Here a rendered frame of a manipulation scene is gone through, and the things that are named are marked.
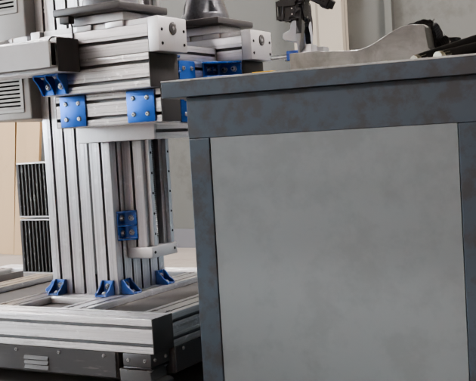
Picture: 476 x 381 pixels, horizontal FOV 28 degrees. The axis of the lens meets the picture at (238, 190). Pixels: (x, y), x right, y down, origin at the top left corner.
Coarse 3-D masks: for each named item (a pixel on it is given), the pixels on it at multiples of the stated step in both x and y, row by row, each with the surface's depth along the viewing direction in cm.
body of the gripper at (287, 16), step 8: (280, 0) 267; (288, 0) 263; (296, 0) 262; (304, 0) 263; (280, 8) 265; (288, 8) 264; (296, 8) 262; (304, 8) 263; (280, 16) 264; (288, 16) 264; (304, 16) 262
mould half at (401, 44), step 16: (400, 32) 246; (416, 32) 244; (368, 48) 250; (384, 48) 248; (400, 48) 246; (416, 48) 245; (432, 48) 248; (304, 64) 257; (320, 64) 256; (336, 64) 254
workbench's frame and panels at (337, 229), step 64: (384, 64) 185; (448, 64) 180; (192, 128) 205; (256, 128) 199; (320, 128) 193; (384, 128) 188; (448, 128) 183; (192, 192) 206; (256, 192) 200; (320, 192) 195; (384, 192) 189; (448, 192) 184; (256, 256) 201; (320, 256) 196; (384, 256) 190; (448, 256) 185; (256, 320) 202; (320, 320) 197; (384, 320) 191; (448, 320) 186
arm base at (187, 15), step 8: (192, 0) 295; (200, 0) 294; (208, 0) 294; (216, 0) 295; (184, 8) 299; (192, 8) 294; (200, 8) 293; (208, 8) 294; (216, 8) 294; (224, 8) 297; (184, 16) 296; (192, 16) 294; (200, 16) 293; (208, 16) 293; (216, 16) 294; (224, 16) 296
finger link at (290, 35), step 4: (292, 24) 263; (292, 28) 263; (288, 32) 263; (292, 32) 263; (284, 36) 264; (288, 36) 263; (292, 36) 262; (296, 36) 261; (300, 36) 261; (288, 40) 263; (292, 40) 262; (296, 40) 261; (300, 40) 261; (300, 44) 261; (300, 48) 262; (300, 52) 262
